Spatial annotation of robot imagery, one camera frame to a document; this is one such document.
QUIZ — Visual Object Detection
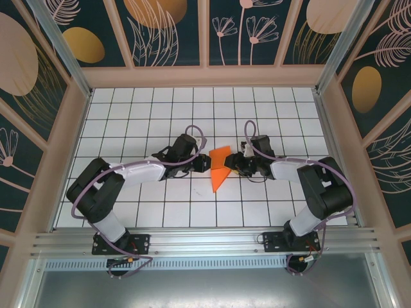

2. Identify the orange paper sheet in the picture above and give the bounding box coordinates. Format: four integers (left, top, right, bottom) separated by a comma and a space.
208, 146, 232, 193

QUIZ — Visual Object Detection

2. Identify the grey metal sheet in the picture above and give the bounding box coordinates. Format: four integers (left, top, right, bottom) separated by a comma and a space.
19, 269, 396, 308

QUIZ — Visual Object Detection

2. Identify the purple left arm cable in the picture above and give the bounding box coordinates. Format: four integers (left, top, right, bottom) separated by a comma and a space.
71, 124, 154, 280

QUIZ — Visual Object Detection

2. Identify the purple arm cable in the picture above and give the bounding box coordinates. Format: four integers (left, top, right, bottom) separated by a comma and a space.
245, 121, 357, 277
71, 124, 154, 280

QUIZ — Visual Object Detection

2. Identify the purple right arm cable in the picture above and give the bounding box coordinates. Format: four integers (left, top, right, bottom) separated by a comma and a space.
245, 121, 357, 277

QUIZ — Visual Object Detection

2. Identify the aluminium side rail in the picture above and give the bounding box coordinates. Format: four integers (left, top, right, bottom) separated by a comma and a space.
313, 88, 365, 227

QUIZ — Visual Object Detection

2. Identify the aluminium mounting rail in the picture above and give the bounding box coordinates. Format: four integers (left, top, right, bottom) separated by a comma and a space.
30, 227, 383, 257

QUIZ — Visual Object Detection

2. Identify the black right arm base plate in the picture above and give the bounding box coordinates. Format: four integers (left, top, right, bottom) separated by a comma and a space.
262, 231, 321, 253

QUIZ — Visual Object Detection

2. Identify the slotted grey cable duct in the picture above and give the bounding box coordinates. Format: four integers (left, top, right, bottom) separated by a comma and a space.
44, 256, 290, 271

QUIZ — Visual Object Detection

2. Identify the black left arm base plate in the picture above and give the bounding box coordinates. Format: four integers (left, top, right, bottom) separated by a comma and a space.
92, 234, 152, 256

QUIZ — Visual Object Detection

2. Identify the aluminium corner post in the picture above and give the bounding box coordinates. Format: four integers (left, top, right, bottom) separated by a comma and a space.
25, 0, 94, 99
316, 0, 376, 94

